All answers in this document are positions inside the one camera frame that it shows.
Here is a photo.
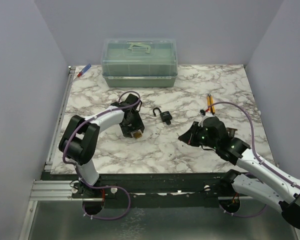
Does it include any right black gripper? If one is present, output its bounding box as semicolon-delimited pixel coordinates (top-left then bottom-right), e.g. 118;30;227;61
179;120;219;149

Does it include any small brass padlock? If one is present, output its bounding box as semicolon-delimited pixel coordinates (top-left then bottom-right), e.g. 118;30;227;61
133;131;142;139

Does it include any black padlock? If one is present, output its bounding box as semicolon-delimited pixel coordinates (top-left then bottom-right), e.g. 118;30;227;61
152;107;173;125

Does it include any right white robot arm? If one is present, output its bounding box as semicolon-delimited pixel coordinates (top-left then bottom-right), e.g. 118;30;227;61
178;116;300;230

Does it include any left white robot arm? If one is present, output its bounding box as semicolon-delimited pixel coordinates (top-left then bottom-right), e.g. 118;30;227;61
58;90;145;198

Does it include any yellow utility knife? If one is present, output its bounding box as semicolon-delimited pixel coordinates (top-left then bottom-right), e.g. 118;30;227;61
206;93;215;115

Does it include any green transparent toolbox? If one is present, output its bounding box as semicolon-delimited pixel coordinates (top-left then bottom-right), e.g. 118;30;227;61
100;38;178;88

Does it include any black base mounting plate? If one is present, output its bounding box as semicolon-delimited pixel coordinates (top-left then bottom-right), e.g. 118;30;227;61
71;172;251;210

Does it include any blue red screwdriver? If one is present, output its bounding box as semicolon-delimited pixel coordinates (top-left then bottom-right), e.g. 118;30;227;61
76;63;92;78

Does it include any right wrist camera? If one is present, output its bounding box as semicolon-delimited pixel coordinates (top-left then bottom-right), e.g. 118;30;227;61
199;109;212;122

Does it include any aluminium rail left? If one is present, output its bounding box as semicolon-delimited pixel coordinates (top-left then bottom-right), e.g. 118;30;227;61
29;66;77;205

